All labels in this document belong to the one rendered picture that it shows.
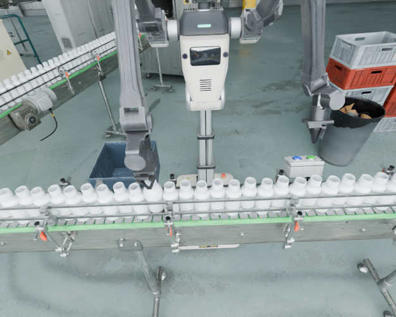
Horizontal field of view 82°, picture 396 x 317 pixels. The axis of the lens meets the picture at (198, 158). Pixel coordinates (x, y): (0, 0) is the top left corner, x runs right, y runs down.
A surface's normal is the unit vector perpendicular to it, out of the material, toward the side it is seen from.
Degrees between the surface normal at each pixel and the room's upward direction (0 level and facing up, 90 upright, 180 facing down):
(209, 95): 90
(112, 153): 90
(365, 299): 0
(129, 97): 60
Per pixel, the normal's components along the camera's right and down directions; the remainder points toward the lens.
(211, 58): 0.02, 0.66
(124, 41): 0.00, 0.20
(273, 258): -0.04, -0.75
